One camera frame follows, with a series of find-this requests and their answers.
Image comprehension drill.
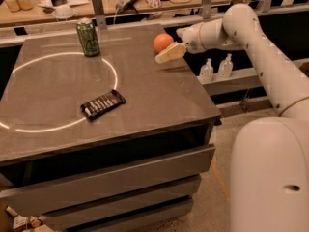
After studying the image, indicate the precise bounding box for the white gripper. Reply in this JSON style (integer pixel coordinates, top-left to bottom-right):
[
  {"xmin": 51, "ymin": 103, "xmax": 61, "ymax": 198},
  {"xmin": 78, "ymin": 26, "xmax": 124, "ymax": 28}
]
[{"xmin": 155, "ymin": 19, "xmax": 241, "ymax": 64}]

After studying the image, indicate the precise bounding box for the orange fruit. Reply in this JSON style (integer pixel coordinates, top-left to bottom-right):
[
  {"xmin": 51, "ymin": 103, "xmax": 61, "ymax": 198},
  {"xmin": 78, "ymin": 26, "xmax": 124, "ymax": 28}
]
[{"xmin": 154, "ymin": 33, "xmax": 174, "ymax": 53}]

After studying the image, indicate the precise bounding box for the black rxbar chocolate bar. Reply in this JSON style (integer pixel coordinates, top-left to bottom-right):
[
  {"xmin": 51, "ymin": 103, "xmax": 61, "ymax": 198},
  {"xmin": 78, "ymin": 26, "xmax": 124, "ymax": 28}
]
[{"xmin": 80, "ymin": 90, "xmax": 126, "ymax": 121}]

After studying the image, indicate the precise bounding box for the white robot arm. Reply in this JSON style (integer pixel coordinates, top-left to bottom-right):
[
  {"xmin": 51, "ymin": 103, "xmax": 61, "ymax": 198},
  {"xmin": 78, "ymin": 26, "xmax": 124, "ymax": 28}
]
[{"xmin": 155, "ymin": 4, "xmax": 309, "ymax": 232}]

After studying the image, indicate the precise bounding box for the clear sanitizer bottle left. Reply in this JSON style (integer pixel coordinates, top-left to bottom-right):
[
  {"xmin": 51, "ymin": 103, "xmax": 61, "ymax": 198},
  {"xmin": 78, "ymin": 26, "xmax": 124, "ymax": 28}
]
[{"xmin": 200, "ymin": 58, "xmax": 213, "ymax": 82}]

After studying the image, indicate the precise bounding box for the clear sanitizer bottle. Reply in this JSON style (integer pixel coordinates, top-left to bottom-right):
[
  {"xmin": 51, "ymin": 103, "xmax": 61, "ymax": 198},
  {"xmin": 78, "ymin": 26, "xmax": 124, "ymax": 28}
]
[
  {"xmin": 200, "ymin": 58, "xmax": 213, "ymax": 82},
  {"xmin": 218, "ymin": 53, "xmax": 233, "ymax": 78}
]

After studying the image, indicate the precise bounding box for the clear sanitizer bottle right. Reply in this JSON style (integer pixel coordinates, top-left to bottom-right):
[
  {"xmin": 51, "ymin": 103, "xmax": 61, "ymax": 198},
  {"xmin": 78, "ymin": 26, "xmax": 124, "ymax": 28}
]
[{"xmin": 218, "ymin": 53, "xmax": 233, "ymax": 78}]

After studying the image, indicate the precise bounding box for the green soda can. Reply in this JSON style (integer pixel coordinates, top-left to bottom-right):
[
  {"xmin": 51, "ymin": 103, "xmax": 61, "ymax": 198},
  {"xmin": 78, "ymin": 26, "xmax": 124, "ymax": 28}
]
[{"xmin": 76, "ymin": 17, "xmax": 100, "ymax": 57}]

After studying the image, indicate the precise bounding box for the white bowl on desk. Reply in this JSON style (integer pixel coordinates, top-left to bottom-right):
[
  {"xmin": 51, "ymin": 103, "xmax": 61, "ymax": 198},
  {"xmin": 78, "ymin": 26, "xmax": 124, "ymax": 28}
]
[{"xmin": 52, "ymin": 5, "xmax": 74, "ymax": 19}]

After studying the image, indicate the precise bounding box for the top grey drawer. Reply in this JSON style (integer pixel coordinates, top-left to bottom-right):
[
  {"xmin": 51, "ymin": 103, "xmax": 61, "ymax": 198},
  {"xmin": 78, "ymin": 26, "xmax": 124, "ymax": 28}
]
[{"xmin": 0, "ymin": 144, "xmax": 215, "ymax": 216}]

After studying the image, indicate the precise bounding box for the grey drawer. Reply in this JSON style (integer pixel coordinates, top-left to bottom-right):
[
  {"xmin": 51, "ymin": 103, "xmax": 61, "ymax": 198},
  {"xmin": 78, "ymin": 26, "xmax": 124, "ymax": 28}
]
[
  {"xmin": 42, "ymin": 175, "xmax": 201, "ymax": 232},
  {"xmin": 70, "ymin": 196, "xmax": 193, "ymax": 232},
  {"xmin": 0, "ymin": 144, "xmax": 215, "ymax": 216}
]

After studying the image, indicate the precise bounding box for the black power adapter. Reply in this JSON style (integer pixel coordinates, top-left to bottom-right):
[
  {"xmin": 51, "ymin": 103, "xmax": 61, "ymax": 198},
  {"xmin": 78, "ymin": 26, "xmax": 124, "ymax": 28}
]
[{"xmin": 51, "ymin": 0, "xmax": 67, "ymax": 7}]

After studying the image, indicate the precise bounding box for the middle grey drawer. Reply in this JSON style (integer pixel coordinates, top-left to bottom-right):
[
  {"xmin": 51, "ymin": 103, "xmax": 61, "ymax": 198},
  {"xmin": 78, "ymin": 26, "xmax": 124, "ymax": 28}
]
[{"xmin": 42, "ymin": 175, "xmax": 201, "ymax": 232}]

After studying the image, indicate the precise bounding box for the bottom grey drawer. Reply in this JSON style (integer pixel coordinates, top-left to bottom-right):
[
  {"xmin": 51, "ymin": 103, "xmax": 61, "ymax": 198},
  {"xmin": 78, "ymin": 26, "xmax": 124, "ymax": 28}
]
[{"xmin": 70, "ymin": 196, "xmax": 193, "ymax": 232}]

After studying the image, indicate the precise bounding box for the metal railing post middle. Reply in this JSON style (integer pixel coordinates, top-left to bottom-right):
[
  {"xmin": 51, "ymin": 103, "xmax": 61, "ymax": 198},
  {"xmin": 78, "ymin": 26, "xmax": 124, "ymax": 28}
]
[{"xmin": 200, "ymin": 0, "xmax": 211, "ymax": 19}]

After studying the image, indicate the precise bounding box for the metal railing post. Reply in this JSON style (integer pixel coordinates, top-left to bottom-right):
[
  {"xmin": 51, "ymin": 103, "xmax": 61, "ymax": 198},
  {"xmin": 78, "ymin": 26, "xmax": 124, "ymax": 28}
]
[
  {"xmin": 200, "ymin": 0, "xmax": 211, "ymax": 19},
  {"xmin": 92, "ymin": 0, "xmax": 107, "ymax": 30}
]

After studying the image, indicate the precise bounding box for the metal railing post left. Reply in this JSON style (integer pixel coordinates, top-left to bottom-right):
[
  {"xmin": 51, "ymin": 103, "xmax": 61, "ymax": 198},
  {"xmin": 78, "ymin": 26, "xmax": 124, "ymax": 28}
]
[{"xmin": 92, "ymin": 0, "xmax": 107, "ymax": 30}]

